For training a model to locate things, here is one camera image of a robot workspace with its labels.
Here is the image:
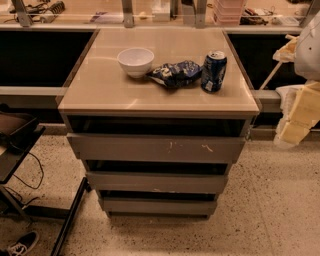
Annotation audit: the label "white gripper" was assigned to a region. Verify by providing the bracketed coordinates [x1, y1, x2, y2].
[273, 34, 320, 149]

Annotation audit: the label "grey bottom drawer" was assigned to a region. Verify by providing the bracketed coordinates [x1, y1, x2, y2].
[100, 198, 217, 215]

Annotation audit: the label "grey drawer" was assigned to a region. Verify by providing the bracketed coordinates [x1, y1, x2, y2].
[100, 198, 217, 215]
[86, 172, 227, 194]
[67, 133, 244, 163]

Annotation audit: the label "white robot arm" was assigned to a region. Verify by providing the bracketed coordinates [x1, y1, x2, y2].
[273, 13, 320, 149]

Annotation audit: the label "grey drawer cabinet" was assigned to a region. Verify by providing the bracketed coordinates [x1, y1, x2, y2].
[59, 27, 259, 205]

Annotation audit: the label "grey middle drawer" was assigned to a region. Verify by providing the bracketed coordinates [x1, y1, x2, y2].
[86, 172, 227, 194]

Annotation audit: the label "grey top drawer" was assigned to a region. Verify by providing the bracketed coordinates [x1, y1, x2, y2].
[67, 133, 244, 163]

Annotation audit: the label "white stick with knob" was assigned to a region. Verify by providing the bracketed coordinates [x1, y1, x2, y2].
[259, 61, 283, 90]

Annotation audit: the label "blue soda can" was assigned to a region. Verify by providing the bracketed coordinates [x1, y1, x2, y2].
[201, 51, 227, 93]

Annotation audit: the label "pink stacked bins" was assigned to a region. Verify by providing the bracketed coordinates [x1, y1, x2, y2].
[212, 0, 246, 26]

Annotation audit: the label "blue chip bag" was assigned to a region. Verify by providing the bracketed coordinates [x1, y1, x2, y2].
[146, 60, 202, 89]

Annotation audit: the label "white small box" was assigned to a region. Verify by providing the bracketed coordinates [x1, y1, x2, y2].
[151, 0, 170, 22]

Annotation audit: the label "white bowl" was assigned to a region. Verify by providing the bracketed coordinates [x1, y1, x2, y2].
[117, 47, 154, 78]

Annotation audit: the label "black metal cart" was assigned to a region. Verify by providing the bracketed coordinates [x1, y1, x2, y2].
[0, 111, 90, 256]

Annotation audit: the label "black sneaker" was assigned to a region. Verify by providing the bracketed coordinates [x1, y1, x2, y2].
[0, 231, 39, 256]

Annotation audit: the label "black cable on floor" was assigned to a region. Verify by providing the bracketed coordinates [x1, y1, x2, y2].
[3, 151, 45, 208]

